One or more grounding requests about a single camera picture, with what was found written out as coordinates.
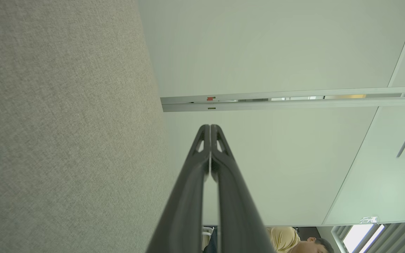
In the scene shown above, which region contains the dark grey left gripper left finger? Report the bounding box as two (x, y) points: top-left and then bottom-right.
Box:
(146, 124), (211, 253)

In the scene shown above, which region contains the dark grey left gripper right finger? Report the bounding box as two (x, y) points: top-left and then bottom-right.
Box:
(211, 124), (277, 253)

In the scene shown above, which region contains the person in yellow shirt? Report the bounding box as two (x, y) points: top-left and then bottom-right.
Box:
(266, 226), (335, 253)

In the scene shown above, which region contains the bright window with blinds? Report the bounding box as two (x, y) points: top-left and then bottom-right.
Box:
(331, 221), (405, 253)

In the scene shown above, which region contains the grey metal post with stickers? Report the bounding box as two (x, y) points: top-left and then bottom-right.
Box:
(160, 86), (405, 112)

